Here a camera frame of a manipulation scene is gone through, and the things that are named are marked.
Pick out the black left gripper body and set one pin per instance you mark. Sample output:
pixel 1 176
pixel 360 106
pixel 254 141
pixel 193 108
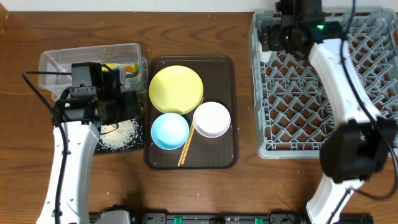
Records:
pixel 113 108

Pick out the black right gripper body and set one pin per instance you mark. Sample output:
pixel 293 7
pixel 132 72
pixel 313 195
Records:
pixel 265 38

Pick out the green snack wrapper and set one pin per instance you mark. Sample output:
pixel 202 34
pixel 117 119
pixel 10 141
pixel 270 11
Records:
pixel 127 67

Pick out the rice food waste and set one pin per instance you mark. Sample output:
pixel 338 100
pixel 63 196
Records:
pixel 118 136

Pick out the light blue bowl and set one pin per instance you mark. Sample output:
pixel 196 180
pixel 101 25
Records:
pixel 169 131

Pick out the pink bowl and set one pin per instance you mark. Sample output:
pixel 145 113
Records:
pixel 211 119

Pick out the pale green cup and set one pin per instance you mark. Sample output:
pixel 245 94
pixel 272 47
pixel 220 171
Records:
pixel 264 52

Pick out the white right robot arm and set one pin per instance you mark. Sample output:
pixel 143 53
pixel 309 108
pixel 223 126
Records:
pixel 362 140

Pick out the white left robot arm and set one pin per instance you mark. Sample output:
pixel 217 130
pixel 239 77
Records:
pixel 69 185

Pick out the grey dishwasher rack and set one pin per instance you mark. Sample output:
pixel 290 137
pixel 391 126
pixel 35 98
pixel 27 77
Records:
pixel 292 114

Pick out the black plastic bin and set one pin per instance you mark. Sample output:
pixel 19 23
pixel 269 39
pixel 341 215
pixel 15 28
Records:
pixel 135 110

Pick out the clear plastic bin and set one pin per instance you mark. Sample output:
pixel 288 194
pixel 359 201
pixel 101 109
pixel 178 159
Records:
pixel 114 56

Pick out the yellow plate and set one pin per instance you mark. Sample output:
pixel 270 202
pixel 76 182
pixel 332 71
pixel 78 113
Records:
pixel 176 89

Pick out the dark brown serving tray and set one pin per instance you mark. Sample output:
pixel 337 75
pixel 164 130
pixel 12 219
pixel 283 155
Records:
pixel 217 74

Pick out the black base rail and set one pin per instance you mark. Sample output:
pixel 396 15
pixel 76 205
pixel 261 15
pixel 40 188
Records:
pixel 122 216

